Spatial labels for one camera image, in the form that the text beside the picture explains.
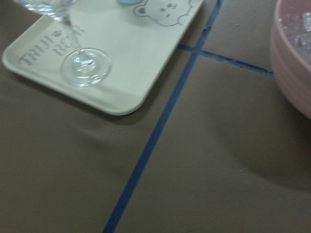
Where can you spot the clear wine glass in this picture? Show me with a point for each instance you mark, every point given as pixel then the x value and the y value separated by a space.
pixel 84 66

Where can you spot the pink bowl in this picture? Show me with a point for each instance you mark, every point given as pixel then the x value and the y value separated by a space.
pixel 292 73

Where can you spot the cream bear tray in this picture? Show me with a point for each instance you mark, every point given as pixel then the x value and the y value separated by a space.
pixel 139 39

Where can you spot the blue plastic cup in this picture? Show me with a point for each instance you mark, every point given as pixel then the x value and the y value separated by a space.
pixel 129 1

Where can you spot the pile of clear ice cubes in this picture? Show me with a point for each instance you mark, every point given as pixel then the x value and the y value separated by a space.
pixel 297 28

